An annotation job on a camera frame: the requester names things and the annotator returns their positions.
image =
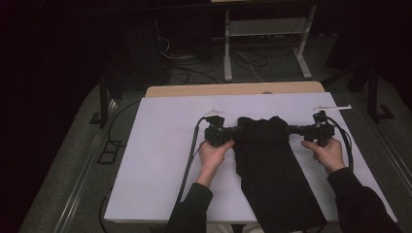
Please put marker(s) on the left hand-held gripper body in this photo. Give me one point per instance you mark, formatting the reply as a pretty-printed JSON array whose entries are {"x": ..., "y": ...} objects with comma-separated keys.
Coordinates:
[{"x": 217, "y": 134}]

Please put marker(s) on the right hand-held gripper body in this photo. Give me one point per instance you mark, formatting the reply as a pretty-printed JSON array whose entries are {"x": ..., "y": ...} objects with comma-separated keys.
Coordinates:
[{"x": 319, "y": 132}]

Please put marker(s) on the black shorts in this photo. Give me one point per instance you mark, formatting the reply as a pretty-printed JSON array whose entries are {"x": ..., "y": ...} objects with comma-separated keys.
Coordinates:
[{"x": 272, "y": 168}]

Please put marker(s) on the person's left hand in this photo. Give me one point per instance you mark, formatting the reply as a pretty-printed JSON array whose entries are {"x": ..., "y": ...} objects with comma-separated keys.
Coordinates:
[{"x": 212, "y": 158}]

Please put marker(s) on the person's right hand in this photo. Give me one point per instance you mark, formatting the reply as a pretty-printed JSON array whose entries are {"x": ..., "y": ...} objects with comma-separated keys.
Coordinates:
[{"x": 330, "y": 155}]

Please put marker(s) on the grey round table grommet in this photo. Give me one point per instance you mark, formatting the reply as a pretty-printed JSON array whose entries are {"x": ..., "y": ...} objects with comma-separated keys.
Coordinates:
[{"x": 267, "y": 92}]

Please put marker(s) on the white foam board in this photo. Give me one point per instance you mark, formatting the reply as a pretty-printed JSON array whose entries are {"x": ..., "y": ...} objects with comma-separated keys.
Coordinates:
[{"x": 162, "y": 161}]

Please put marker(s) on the white metal stand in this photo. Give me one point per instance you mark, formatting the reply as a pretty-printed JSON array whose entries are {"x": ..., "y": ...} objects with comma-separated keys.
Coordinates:
[{"x": 227, "y": 48}]

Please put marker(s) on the person's light trousers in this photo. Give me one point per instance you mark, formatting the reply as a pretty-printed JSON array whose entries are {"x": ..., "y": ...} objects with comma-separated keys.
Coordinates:
[{"x": 223, "y": 229}]

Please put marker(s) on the black stand with flat foot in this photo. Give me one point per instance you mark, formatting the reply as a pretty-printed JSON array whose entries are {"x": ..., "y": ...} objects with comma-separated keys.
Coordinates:
[{"x": 103, "y": 103}]

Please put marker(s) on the metal floor rail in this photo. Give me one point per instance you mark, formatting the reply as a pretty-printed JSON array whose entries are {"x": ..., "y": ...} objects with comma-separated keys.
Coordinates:
[
  {"x": 81, "y": 184},
  {"x": 393, "y": 158}
]

